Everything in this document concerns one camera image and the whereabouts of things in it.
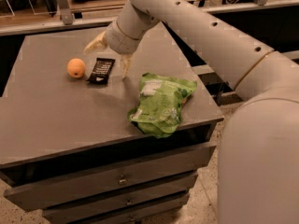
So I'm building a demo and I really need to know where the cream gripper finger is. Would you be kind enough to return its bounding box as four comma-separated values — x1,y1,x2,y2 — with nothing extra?
121,54,133,78
83,32,108,54

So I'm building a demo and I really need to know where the black rxbar chocolate bar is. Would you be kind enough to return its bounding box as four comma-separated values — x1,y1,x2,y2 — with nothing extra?
87,58,115,84

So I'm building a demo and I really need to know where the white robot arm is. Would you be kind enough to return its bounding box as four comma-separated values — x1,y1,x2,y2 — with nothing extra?
86,0,299,224

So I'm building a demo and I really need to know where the orange fruit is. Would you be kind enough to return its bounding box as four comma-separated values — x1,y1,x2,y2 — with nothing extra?
66,58,86,78

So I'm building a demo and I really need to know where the green chip bag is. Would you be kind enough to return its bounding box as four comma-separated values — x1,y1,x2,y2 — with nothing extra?
127,73,197,138

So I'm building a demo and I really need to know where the grey drawer cabinet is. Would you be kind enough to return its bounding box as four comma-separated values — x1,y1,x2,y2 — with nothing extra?
0,20,225,224

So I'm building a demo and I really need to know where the middle grey drawer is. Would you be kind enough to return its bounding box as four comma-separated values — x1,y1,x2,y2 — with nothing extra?
43,171,197,224

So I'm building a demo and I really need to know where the grey drawer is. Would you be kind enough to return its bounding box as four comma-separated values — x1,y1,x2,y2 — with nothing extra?
43,171,197,224
74,190,191,224
4,142,216,211

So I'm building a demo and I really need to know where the grey metal railing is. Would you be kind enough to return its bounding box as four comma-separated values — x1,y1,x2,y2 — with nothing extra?
0,0,299,37

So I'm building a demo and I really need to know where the bottom grey drawer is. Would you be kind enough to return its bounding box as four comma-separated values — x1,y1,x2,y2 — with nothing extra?
74,190,191,224

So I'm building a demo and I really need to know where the top grey drawer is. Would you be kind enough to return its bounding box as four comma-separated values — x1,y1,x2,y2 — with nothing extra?
4,142,216,211

